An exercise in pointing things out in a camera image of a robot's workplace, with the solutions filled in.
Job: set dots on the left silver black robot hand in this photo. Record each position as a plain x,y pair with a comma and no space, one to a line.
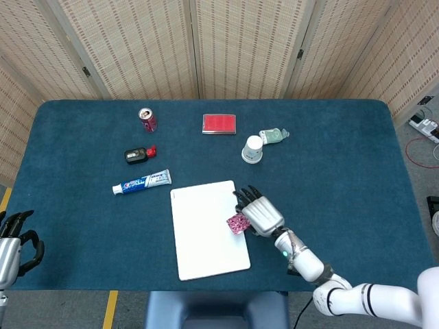
7,257

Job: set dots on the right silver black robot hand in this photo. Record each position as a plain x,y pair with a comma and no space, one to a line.
262,216

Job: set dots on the pink patterned packet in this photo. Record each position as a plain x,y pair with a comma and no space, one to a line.
238,224

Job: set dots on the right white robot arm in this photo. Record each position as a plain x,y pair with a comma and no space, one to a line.
343,284

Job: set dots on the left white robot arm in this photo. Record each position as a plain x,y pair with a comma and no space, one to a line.
2,305

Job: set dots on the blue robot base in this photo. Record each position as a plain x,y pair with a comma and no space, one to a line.
216,310

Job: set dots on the white rectangular board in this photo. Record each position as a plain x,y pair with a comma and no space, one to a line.
205,233

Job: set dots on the white paper cup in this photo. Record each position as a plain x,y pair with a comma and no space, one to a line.
252,149

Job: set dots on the dark blue table cloth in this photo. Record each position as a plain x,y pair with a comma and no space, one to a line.
85,233

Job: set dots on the red ink pad box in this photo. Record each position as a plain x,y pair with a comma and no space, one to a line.
219,123

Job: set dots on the blue white toothpaste tube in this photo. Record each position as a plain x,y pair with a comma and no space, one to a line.
142,182

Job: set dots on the black ink bottle red cap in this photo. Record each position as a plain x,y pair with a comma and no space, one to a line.
136,155

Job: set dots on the red soda can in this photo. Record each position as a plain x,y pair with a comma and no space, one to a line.
148,120

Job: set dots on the black screen hinge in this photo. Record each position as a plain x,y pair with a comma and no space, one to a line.
300,54
86,71
424,100

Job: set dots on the black box on floor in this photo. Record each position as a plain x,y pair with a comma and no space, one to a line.
433,204

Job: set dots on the white power strip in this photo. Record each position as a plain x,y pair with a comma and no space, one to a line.
425,125

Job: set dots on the woven bamboo folding screen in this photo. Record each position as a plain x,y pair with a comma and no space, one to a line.
144,48

